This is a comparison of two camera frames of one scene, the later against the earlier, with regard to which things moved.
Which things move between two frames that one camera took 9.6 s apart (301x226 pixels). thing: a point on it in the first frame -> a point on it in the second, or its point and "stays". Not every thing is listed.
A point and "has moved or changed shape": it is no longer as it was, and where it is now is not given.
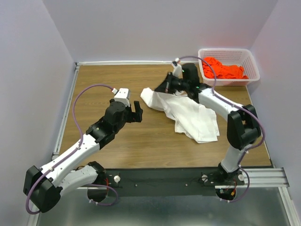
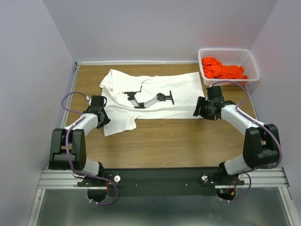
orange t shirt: (222, 71) stays
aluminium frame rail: (264, 178) stays
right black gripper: (166, 86) -> (201, 101)
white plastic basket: (233, 67) stays
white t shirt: (198, 123) has moved or changed shape
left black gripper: (135, 117) -> (106, 120)
